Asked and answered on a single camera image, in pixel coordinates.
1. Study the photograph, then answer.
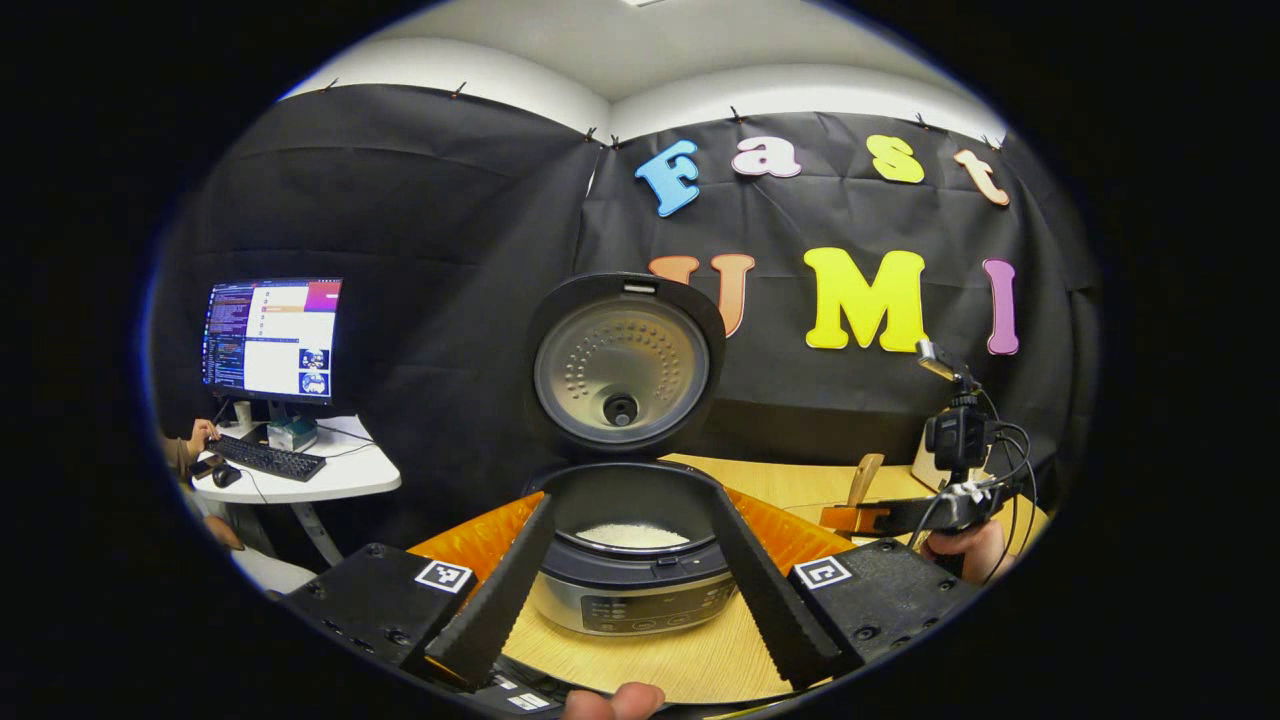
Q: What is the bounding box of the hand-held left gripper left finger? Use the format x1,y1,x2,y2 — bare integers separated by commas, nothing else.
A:
285,492,557,693

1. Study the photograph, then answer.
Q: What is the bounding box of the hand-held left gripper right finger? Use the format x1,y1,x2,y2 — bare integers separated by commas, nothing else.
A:
708,487,981,691

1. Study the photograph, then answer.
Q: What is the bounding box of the wooden spoon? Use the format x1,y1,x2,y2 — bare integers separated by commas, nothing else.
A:
845,453,886,509

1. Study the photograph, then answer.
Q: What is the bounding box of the white rice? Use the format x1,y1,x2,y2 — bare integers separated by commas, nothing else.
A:
575,522,693,550

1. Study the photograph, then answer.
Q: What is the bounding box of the black silver rice cooker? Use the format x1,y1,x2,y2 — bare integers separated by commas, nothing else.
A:
522,272,746,637

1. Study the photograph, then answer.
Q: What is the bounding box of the white toaster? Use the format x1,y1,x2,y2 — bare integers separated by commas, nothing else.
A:
912,440,953,493

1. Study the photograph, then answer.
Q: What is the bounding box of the white side desk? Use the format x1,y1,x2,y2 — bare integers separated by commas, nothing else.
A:
190,415,403,571

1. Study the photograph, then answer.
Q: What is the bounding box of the small teal box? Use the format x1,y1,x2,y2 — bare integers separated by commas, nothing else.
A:
266,416,319,453

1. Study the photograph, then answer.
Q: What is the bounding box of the black keyboard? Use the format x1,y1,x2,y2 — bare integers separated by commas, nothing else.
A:
207,433,327,483

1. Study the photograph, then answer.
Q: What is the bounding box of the computer monitor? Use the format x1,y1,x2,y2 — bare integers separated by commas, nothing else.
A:
200,278,344,409

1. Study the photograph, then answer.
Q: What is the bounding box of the black backdrop cloth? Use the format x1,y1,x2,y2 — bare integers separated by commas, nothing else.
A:
150,85,1101,551

